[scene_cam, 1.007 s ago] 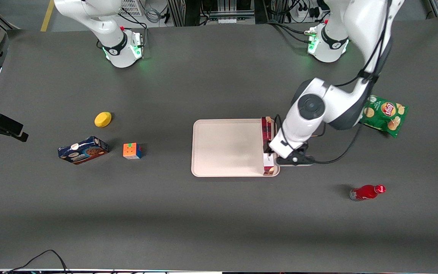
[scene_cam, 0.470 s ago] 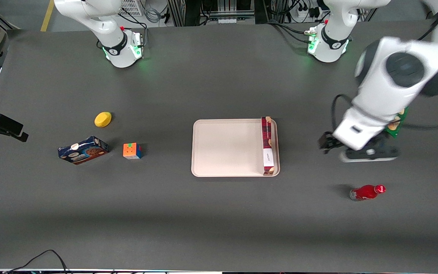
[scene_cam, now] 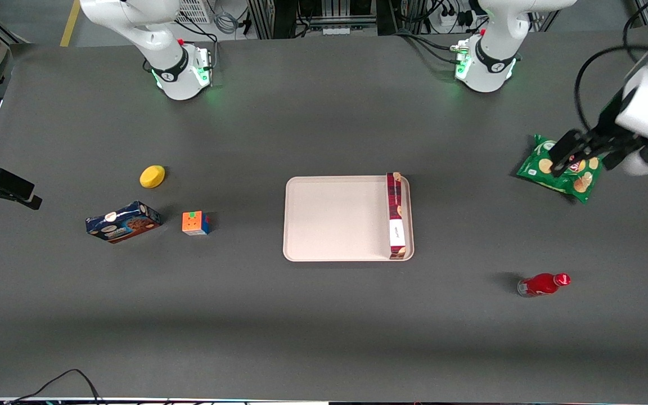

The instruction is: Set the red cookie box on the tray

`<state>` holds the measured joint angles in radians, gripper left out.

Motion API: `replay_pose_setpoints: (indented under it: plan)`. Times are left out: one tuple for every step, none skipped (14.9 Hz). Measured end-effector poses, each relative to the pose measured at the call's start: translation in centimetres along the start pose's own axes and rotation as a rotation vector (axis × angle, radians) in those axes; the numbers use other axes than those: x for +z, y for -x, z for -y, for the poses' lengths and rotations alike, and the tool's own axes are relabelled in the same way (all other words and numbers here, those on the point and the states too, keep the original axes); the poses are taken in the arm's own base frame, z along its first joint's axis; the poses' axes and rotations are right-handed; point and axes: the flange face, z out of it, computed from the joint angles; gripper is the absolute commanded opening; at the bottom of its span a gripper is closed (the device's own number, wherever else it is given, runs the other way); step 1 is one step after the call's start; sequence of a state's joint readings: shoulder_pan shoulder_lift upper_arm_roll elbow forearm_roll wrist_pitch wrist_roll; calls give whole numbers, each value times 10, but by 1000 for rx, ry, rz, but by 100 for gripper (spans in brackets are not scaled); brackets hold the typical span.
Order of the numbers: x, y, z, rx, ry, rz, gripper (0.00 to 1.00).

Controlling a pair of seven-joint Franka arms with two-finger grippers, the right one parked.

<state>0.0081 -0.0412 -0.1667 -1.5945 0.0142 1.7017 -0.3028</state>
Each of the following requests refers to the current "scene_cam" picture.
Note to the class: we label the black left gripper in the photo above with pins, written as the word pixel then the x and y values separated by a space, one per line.
pixel 611 119

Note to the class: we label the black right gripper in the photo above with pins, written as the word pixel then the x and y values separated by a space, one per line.
pixel 4 184

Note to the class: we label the red cookie box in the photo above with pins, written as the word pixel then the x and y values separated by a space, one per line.
pixel 397 214

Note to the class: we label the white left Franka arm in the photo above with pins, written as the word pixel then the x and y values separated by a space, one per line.
pixel 490 67

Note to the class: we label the blue cookie box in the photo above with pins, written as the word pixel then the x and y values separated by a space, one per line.
pixel 124 224

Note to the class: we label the beige plastic tray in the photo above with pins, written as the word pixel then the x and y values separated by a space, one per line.
pixel 335 219

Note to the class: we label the green chips bag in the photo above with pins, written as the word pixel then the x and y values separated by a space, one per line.
pixel 583 185

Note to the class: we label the red drink bottle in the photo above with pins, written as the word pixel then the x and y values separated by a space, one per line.
pixel 540 284

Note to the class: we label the colourful puzzle cube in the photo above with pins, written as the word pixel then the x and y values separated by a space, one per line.
pixel 193 224

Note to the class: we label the white power strip with plugs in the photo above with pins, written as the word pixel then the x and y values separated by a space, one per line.
pixel 448 21

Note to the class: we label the small white power strip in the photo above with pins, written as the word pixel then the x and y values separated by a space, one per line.
pixel 336 30

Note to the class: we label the aluminium frame rack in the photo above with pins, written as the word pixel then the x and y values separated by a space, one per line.
pixel 256 17

